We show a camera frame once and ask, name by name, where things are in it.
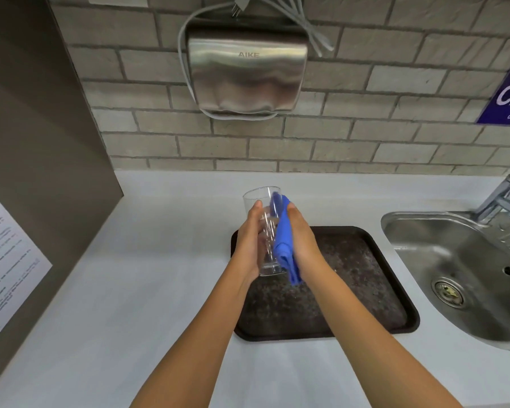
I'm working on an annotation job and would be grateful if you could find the grey power cable with plug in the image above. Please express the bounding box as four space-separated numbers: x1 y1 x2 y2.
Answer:
177 0 335 121

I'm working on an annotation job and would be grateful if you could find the person's right hand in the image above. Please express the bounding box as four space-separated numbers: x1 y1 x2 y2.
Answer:
287 202 324 280

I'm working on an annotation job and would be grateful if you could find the white and purple guideline poster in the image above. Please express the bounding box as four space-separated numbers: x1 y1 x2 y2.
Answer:
0 184 53 354

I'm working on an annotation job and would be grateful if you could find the stainless steel hand dryer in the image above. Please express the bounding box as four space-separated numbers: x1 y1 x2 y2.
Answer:
186 20 309 115

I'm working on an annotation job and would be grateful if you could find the blue cloth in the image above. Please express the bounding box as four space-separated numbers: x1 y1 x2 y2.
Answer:
270 192 303 287

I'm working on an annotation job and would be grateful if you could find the clear drinking glass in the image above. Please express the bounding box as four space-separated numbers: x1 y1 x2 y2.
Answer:
243 185 290 278

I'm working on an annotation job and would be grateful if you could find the person's left hand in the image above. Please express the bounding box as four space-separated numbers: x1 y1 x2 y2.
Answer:
231 199 267 287

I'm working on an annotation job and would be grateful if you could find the stainless steel sink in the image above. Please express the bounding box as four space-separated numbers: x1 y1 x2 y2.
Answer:
380 210 510 352

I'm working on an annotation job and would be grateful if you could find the person's right forearm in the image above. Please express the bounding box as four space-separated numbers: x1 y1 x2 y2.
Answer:
300 261 464 408

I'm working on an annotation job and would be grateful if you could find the dark brown tray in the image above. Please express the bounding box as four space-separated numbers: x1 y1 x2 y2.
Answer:
231 226 421 343

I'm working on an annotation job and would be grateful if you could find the person's left forearm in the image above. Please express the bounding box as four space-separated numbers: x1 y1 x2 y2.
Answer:
129 263 249 408

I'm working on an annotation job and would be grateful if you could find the chrome faucet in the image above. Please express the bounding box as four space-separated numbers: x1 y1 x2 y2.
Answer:
469 173 510 226

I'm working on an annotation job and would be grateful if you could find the grey-brown cabinet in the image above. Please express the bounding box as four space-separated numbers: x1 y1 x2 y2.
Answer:
0 0 125 392

